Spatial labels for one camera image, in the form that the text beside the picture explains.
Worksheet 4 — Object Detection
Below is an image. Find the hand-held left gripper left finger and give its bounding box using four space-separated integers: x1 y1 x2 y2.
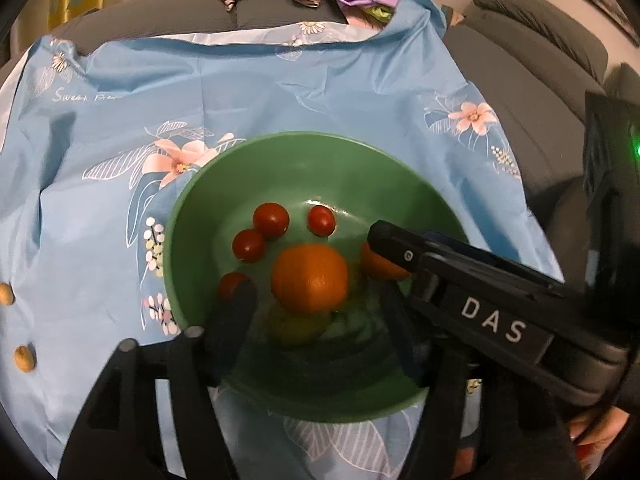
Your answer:
57 277 259 480

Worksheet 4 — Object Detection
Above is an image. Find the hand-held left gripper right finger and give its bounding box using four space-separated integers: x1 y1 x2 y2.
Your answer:
381 285 572 480

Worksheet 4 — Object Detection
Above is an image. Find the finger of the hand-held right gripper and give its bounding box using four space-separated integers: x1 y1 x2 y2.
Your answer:
424 231 587 297
367 221 432 307

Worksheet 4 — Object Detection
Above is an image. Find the small orange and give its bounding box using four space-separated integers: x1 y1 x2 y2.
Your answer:
361 241 413 281

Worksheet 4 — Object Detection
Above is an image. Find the red cherry tomato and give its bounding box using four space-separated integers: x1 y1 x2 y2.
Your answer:
252 202 290 239
307 205 336 237
218 272 251 302
232 229 267 263

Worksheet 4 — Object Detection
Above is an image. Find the yellow lemon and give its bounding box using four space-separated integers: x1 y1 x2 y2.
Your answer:
267 307 333 349

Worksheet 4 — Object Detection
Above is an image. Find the green bowl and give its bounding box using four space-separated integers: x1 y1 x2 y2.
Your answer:
164 131 471 419

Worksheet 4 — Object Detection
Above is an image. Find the large orange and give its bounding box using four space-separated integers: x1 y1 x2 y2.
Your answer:
270 244 349 315

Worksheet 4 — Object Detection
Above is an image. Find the person's right hand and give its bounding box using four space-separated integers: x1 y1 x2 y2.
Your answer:
569 402 640 463

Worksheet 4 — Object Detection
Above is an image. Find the grey sofa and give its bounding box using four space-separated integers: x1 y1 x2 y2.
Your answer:
47 0 640 291

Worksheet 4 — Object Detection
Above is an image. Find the small yellow kumquat lower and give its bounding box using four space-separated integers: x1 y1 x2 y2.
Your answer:
13 345 36 373

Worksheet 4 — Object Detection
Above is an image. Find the blue floral cloth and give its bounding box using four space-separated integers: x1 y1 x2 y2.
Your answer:
0 0 567 480

